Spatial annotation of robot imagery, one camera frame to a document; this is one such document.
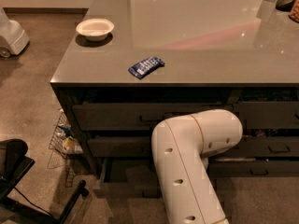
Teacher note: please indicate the grey drawer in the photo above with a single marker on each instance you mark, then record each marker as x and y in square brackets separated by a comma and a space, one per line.
[128, 178]
[268, 115]
[120, 147]
[282, 168]
[132, 116]
[257, 147]

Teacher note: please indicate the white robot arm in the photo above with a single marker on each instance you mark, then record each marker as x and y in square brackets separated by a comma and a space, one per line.
[181, 147]

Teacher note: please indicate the grey drawer cabinet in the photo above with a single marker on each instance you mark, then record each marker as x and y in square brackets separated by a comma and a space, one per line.
[215, 52]

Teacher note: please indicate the blue snack packet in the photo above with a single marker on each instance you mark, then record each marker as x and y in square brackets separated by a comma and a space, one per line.
[145, 67]

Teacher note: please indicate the white paper bowl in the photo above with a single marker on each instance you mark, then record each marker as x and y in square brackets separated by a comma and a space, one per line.
[95, 29]

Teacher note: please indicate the white mobile robot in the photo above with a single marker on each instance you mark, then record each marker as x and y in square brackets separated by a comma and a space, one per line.
[13, 38]

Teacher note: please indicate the orange woven object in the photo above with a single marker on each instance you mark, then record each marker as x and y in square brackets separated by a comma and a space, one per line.
[294, 13]

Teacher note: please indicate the wire basket with items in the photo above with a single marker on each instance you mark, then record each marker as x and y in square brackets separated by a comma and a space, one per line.
[60, 156]

